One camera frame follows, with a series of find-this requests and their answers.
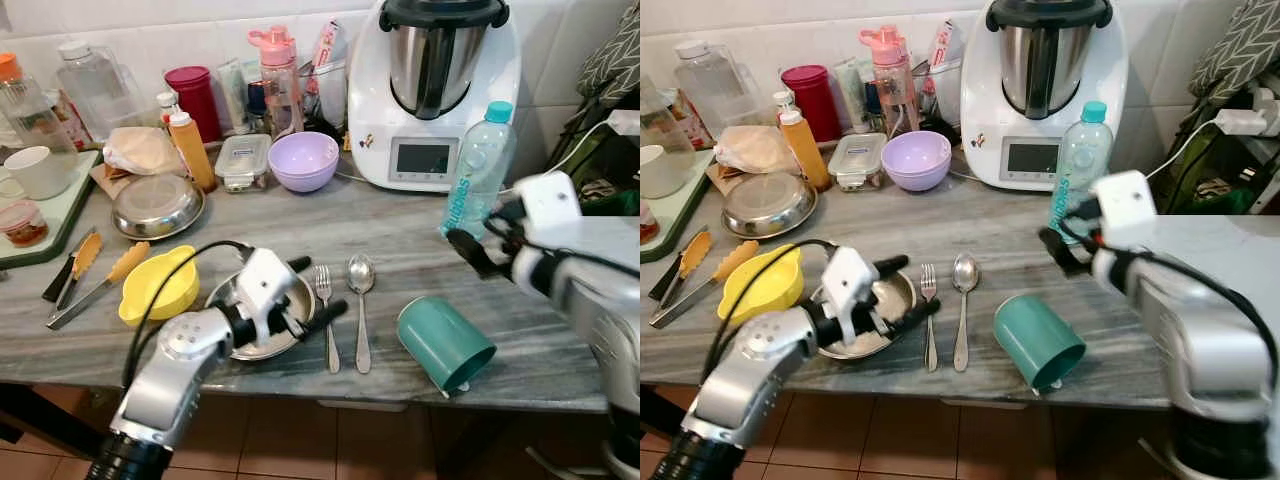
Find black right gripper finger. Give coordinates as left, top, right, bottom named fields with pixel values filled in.
left=1037, top=226, right=1094, bottom=281
left=444, top=227, right=501, bottom=282

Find teal mug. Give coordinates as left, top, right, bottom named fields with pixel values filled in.
left=993, top=294, right=1088, bottom=391
left=396, top=296, right=498, bottom=396

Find shallow steel plate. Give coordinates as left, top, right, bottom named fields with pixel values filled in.
left=205, top=268, right=318, bottom=362
left=815, top=268, right=918, bottom=361

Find steel spoon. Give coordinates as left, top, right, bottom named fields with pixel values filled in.
left=950, top=252, right=981, bottom=373
left=347, top=253, right=377, bottom=375

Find clear blue water bottle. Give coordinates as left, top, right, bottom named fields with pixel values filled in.
left=1047, top=100, right=1114, bottom=241
left=441, top=100, right=516, bottom=239

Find purple plastic bowl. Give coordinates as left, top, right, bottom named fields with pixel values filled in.
left=880, top=130, right=953, bottom=193
left=267, top=131, right=341, bottom=194

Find glass food container with lid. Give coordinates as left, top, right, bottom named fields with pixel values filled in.
left=215, top=134, right=273, bottom=193
left=827, top=133, right=887, bottom=192

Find green bag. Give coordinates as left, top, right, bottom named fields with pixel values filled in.
left=1160, top=120, right=1280, bottom=216
left=545, top=115, right=641, bottom=216

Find yellow plastic bowl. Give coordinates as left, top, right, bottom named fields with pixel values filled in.
left=717, top=245, right=805, bottom=327
left=118, top=245, right=201, bottom=329

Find upturned steel bowl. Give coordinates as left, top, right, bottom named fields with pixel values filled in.
left=111, top=175, right=206, bottom=241
left=722, top=173, right=819, bottom=240

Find orange squeeze bottle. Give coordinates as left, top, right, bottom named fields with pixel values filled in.
left=778, top=109, right=831, bottom=192
left=167, top=110, right=217, bottom=193

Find white food processor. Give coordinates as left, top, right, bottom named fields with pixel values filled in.
left=958, top=0, right=1131, bottom=193
left=346, top=0, right=523, bottom=194

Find steel tongs with orange tips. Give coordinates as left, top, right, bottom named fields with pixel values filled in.
left=45, top=235, right=151, bottom=331
left=650, top=230, right=761, bottom=329

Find white mug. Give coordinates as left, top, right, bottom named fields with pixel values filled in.
left=0, top=146, right=69, bottom=201
left=640, top=145, right=681, bottom=199

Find clear plastic jug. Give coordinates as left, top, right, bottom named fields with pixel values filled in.
left=313, top=60, right=351, bottom=129
left=925, top=60, right=963, bottom=129

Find pale food packet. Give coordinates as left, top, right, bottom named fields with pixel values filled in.
left=217, top=58, right=251, bottom=133
left=833, top=58, right=866, bottom=131

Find bagged bread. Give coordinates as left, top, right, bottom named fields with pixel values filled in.
left=100, top=126, right=186, bottom=177
left=712, top=125, right=801, bottom=176

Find maroon canister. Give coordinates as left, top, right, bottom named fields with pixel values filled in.
left=164, top=66, right=223, bottom=143
left=780, top=65, right=843, bottom=143

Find pink drink bottle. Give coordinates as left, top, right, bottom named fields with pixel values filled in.
left=858, top=25, right=919, bottom=138
left=247, top=25, right=306, bottom=138

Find pale green tray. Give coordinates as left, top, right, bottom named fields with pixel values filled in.
left=0, top=150, right=101, bottom=269
left=640, top=150, right=716, bottom=264

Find glass bottle with orange cap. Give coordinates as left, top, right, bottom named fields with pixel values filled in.
left=640, top=75, right=691, bottom=156
left=0, top=52, right=76, bottom=156

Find grey patterned cloth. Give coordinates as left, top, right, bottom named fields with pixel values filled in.
left=1188, top=0, right=1280, bottom=101
left=575, top=0, right=641, bottom=106

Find red white snack packet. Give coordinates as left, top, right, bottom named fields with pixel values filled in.
left=311, top=20, right=346, bottom=71
left=925, top=20, right=959, bottom=71

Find clear bottle with white cap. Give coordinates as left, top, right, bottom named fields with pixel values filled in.
left=55, top=40, right=136, bottom=141
left=672, top=40, right=753, bottom=136

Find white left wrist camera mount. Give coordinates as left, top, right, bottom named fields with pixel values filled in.
left=820, top=246, right=883, bottom=346
left=235, top=247, right=301, bottom=346

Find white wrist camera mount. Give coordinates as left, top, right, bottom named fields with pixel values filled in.
left=820, top=246, right=883, bottom=346
left=1090, top=170, right=1159, bottom=251
left=515, top=172, right=583, bottom=236
left=235, top=247, right=301, bottom=346

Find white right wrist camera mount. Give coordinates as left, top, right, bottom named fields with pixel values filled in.
left=1090, top=170, right=1159, bottom=251
left=515, top=172, right=583, bottom=236

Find white power cable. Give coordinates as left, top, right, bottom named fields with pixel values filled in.
left=520, top=115, right=621, bottom=186
left=1140, top=115, right=1226, bottom=181

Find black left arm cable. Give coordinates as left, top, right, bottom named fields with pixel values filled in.
left=700, top=238, right=841, bottom=381
left=122, top=240, right=256, bottom=391

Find black handled tool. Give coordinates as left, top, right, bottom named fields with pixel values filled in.
left=647, top=255, right=683, bottom=303

